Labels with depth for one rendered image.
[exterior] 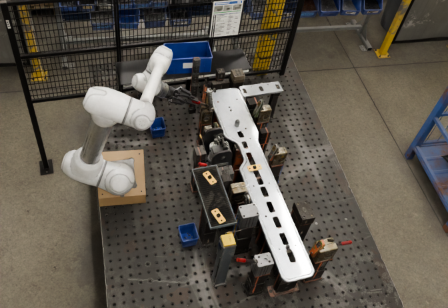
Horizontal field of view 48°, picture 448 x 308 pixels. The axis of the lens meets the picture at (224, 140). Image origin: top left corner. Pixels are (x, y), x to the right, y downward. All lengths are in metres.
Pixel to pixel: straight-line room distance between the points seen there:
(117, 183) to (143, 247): 0.44
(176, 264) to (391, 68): 3.48
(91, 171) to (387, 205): 2.55
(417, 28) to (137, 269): 3.95
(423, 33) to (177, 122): 3.18
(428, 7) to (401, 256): 2.60
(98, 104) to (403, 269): 2.70
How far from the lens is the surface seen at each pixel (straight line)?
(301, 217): 2.78
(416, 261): 4.18
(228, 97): 3.29
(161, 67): 2.68
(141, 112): 2.25
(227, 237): 2.48
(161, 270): 2.89
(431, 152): 4.68
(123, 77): 3.34
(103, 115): 2.28
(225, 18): 3.42
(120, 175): 2.73
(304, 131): 3.62
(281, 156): 3.01
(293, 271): 2.65
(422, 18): 5.63
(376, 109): 5.05
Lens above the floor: 3.32
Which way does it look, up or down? 50 degrees down
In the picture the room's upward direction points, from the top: 10 degrees clockwise
